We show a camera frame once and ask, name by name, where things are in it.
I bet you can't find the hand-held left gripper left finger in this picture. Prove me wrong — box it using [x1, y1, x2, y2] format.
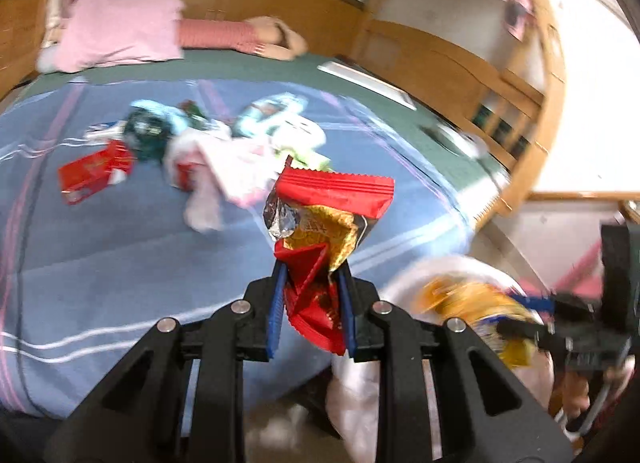
[42, 260, 291, 463]

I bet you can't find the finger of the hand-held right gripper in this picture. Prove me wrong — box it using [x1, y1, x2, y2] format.
[496, 318, 552, 346]
[512, 293, 557, 315]

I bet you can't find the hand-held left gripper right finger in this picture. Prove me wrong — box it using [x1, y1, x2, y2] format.
[337, 265, 573, 463]

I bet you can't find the yellow snack packet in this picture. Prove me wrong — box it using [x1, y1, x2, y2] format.
[417, 277, 543, 370]

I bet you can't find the red snack wrapper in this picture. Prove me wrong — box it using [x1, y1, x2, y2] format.
[263, 155, 396, 356]

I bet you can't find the dark green packet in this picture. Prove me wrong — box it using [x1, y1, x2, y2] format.
[122, 110, 174, 162]

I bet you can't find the pink and white plastic bag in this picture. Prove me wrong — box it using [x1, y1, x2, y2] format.
[164, 124, 282, 234]

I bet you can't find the black and white object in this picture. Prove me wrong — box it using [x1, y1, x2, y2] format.
[421, 123, 489, 162]

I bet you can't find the teal and white packet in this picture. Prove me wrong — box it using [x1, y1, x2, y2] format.
[232, 93, 309, 138]

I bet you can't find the small red green wrapper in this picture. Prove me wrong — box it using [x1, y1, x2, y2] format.
[179, 100, 212, 126]

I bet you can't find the white flat box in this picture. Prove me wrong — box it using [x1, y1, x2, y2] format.
[317, 59, 418, 112]

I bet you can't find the red packet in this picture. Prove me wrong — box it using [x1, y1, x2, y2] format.
[57, 139, 138, 206]

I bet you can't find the silver wrapper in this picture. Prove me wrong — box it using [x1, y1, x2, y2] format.
[82, 122, 127, 142]

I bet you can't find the red striped plush toy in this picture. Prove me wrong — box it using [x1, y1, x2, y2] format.
[177, 17, 309, 62]

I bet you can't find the pink pillow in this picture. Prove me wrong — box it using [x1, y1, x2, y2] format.
[37, 0, 186, 74]

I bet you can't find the wooden bed frame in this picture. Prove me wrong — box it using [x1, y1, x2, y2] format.
[350, 0, 568, 228]

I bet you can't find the pink wall poster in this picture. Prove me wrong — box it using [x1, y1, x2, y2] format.
[505, 0, 537, 42]

